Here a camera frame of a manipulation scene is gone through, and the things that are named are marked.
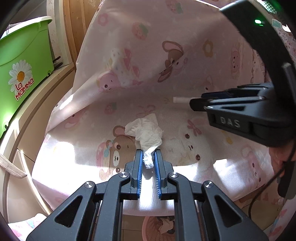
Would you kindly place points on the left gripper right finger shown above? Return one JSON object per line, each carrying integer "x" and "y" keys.
{"x": 201, "y": 210}

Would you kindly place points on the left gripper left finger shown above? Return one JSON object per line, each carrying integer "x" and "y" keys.
{"x": 94, "y": 211}

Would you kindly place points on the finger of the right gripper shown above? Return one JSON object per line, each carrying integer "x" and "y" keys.
{"x": 216, "y": 95}

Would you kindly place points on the small white plastic tube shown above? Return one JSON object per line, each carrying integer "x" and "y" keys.
{"x": 185, "y": 100}

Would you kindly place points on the white tissue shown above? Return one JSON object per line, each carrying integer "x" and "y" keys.
{"x": 147, "y": 132}

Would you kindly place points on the pink wicker trash basket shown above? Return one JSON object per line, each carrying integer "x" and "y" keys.
{"x": 160, "y": 228}

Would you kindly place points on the pink bear print sheet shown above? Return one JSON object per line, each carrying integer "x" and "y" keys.
{"x": 135, "y": 57}

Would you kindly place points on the white shelf unit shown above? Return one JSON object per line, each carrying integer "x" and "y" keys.
{"x": 20, "y": 198}

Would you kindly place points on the wooden door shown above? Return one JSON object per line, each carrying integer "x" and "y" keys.
{"x": 77, "y": 17}

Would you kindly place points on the green plastic storage box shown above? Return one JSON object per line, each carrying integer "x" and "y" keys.
{"x": 26, "y": 60}

